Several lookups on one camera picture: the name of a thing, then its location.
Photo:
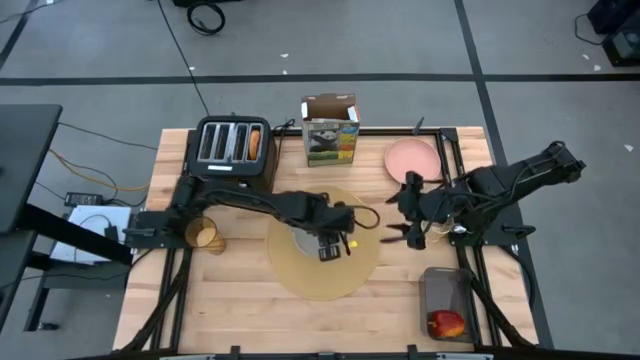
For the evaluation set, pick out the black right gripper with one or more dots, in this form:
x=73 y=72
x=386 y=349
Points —
x=415 y=210

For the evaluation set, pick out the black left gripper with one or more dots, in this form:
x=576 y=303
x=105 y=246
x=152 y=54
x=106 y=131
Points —
x=340 y=220

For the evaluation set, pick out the beige bowl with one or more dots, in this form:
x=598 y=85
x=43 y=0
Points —
x=305 y=242

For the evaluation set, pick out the pink plate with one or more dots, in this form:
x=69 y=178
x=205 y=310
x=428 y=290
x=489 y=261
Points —
x=412 y=157

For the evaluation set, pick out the clear container with red fruit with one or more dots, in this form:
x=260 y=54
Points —
x=447 y=287

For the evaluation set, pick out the panda cereal box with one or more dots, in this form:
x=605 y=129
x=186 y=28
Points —
x=332 y=142

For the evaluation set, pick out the toasted bagel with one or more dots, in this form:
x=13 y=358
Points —
x=255 y=145

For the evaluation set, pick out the amber faceted cup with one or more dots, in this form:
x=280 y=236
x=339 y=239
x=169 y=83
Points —
x=205 y=236

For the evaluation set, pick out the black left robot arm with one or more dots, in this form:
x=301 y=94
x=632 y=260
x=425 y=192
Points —
x=250 y=200

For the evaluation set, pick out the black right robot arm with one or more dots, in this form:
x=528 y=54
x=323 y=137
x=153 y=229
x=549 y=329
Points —
x=500 y=180

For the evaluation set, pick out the round woven placemat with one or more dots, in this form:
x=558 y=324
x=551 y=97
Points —
x=310 y=277

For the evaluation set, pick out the black clamp lever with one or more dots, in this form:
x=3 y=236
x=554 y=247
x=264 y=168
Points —
x=419 y=126

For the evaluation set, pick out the red apple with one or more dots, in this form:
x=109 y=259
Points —
x=446 y=324

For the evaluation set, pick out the black four-slot toaster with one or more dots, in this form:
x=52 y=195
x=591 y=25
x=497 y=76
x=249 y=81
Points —
x=230 y=170

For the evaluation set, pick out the white flat box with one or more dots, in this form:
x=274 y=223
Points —
x=90 y=220

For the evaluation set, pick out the black power adapter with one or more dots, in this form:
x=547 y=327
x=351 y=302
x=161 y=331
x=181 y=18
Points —
x=82 y=199

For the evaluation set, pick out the black equipment box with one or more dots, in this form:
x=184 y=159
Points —
x=622 y=30

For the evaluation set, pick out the black desk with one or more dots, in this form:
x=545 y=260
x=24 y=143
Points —
x=25 y=150

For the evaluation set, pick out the black table frame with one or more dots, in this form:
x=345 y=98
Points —
x=177 y=310

